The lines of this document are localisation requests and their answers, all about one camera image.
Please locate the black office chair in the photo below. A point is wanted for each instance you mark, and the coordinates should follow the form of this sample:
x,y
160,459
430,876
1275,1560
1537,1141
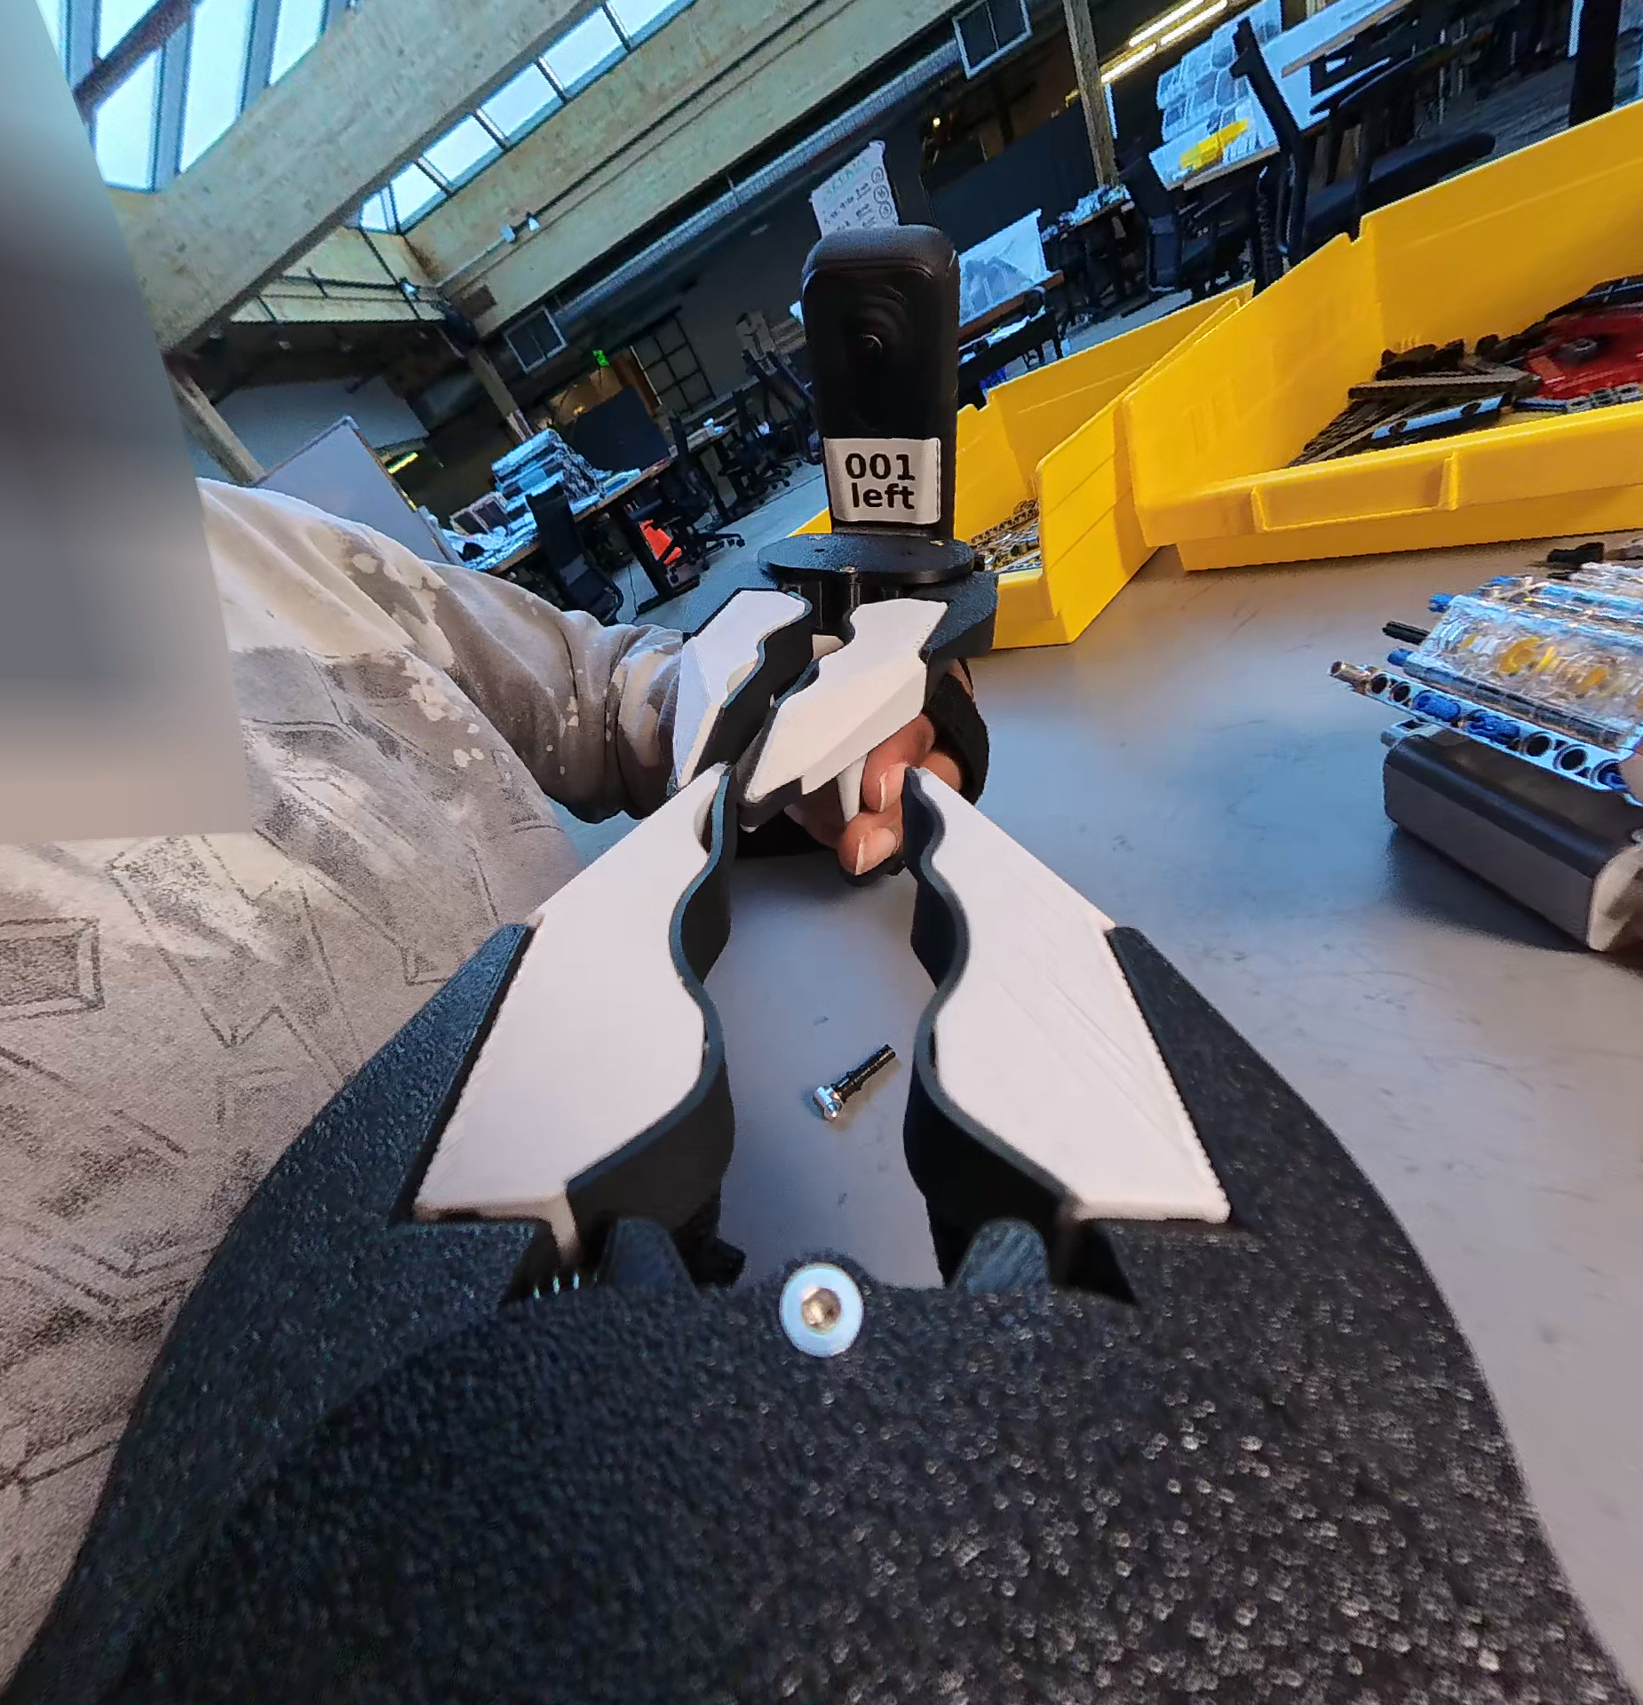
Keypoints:
x,y
1342,135

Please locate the heap of red black parts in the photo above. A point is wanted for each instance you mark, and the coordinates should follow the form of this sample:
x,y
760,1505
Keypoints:
x,y
1593,352

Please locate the black long connector pin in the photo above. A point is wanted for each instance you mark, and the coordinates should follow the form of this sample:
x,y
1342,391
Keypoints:
x,y
869,1069

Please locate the yellow plastic bin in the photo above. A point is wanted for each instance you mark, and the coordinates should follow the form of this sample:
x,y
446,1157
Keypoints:
x,y
1088,508
1407,495

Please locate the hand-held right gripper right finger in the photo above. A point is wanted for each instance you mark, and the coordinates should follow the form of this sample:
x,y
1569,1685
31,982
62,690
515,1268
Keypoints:
x,y
1074,1067

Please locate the person's left forearm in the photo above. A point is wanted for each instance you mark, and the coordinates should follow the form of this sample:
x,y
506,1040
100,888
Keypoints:
x,y
421,641

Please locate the person's left hand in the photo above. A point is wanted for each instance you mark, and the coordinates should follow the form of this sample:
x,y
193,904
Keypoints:
x,y
889,800

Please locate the toy engine model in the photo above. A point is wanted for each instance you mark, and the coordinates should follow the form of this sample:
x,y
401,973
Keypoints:
x,y
1513,773

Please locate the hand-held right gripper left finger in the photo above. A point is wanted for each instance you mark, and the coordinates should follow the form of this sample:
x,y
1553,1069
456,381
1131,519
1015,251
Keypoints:
x,y
567,1067

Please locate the white paper sign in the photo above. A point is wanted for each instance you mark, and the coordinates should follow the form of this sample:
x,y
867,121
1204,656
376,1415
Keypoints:
x,y
856,187

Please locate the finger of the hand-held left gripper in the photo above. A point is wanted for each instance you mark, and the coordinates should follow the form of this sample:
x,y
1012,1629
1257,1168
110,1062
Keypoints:
x,y
735,668
860,694

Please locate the heap of dark small parts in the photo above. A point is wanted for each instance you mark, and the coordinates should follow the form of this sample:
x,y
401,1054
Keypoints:
x,y
1001,542

